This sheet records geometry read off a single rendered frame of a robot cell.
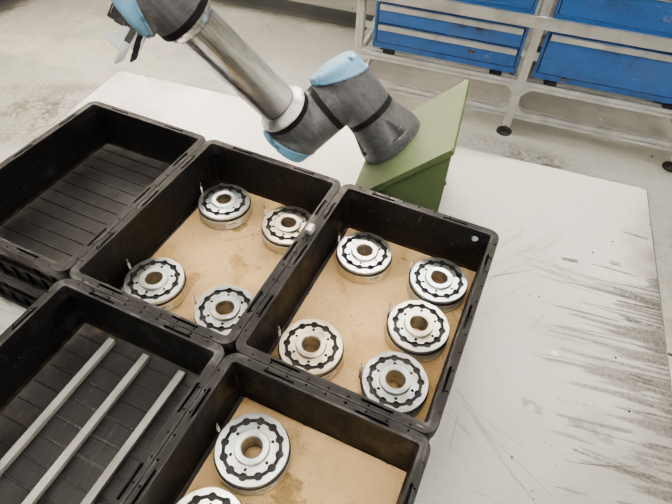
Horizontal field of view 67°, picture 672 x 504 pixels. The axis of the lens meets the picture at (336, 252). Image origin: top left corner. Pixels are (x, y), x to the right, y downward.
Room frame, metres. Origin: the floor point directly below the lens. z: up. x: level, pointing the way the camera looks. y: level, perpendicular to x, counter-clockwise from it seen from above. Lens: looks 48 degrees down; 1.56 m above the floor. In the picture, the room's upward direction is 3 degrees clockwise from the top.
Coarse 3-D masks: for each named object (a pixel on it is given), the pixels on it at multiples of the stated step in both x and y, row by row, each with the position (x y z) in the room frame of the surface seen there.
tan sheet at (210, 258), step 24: (192, 216) 0.71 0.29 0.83; (264, 216) 0.73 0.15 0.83; (168, 240) 0.65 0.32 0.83; (192, 240) 0.65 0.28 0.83; (216, 240) 0.65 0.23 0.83; (240, 240) 0.66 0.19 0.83; (192, 264) 0.59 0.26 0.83; (216, 264) 0.59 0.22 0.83; (240, 264) 0.60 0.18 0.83; (264, 264) 0.60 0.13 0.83; (192, 288) 0.54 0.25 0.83; (192, 312) 0.49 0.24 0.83
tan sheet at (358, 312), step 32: (416, 256) 0.64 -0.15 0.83; (320, 288) 0.55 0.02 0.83; (352, 288) 0.56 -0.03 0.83; (384, 288) 0.56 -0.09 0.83; (352, 320) 0.49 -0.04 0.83; (384, 320) 0.49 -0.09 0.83; (448, 320) 0.50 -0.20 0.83; (352, 352) 0.43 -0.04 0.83; (352, 384) 0.37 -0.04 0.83; (416, 416) 0.32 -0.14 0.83
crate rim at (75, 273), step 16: (208, 144) 0.82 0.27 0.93; (224, 144) 0.82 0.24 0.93; (192, 160) 0.77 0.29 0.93; (272, 160) 0.78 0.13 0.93; (176, 176) 0.72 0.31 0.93; (320, 176) 0.74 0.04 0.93; (160, 192) 0.67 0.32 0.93; (336, 192) 0.70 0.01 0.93; (144, 208) 0.63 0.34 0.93; (128, 224) 0.59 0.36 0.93; (112, 240) 0.55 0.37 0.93; (96, 256) 0.52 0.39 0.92; (288, 256) 0.54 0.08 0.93; (80, 272) 0.48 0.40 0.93; (272, 272) 0.50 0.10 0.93; (96, 288) 0.45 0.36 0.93; (112, 288) 0.45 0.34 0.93; (144, 304) 0.43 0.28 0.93; (256, 304) 0.44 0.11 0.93; (176, 320) 0.40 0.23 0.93; (240, 320) 0.41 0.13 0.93; (208, 336) 0.38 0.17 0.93; (224, 336) 0.38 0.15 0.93
